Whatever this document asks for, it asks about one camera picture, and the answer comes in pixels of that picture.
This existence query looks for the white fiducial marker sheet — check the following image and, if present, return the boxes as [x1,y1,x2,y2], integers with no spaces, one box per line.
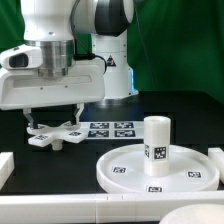
[81,121,144,140]

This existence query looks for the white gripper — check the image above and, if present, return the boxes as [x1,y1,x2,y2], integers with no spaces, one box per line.
[0,45,105,129]

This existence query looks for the white right barrier block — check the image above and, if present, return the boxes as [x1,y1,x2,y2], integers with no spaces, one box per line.
[208,148,224,184]

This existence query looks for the black cable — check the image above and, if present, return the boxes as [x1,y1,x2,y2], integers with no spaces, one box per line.
[69,0,108,76]

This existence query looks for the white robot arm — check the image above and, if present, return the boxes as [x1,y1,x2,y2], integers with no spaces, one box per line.
[0,0,134,128]

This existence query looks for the white front barrier rail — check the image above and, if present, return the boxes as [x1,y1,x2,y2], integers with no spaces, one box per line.
[0,191,224,224]

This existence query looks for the white round table top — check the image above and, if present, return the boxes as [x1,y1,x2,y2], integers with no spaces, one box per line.
[96,144,220,193]

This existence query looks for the white round object foreground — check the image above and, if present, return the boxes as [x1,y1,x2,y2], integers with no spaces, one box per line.
[159,204,224,224]

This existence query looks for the white left barrier block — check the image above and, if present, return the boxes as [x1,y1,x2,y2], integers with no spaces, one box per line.
[0,152,14,190]

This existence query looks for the white cross-shaped table base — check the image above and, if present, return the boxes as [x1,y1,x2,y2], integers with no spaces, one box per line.
[27,121,88,151]

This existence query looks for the white barrier block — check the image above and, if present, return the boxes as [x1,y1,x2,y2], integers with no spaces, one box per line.
[208,148,224,184]
[0,152,14,190]

